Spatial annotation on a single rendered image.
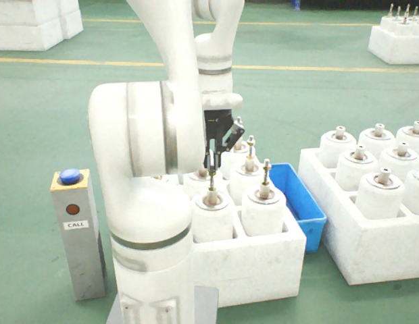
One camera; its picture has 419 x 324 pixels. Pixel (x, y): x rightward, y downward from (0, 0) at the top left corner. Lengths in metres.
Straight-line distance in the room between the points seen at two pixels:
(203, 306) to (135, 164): 0.29
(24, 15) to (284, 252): 2.83
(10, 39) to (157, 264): 3.11
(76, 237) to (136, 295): 0.46
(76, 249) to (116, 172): 0.58
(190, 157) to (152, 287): 0.16
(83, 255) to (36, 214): 0.44
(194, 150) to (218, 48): 0.36
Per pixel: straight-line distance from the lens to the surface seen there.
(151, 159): 0.35
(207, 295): 0.60
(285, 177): 1.31
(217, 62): 0.69
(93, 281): 0.99
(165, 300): 0.47
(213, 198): 0.84
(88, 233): 0.90
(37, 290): 1.09
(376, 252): 1.03
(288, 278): 0.97
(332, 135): 1.20
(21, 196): 1.46
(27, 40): 3.40
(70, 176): 0.84
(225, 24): 0.67
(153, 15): 0.40
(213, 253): 0.85
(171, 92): 0.36
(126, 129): 0.34
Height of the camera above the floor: 0.75
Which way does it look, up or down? 29 degrees down
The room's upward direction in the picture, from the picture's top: straight up
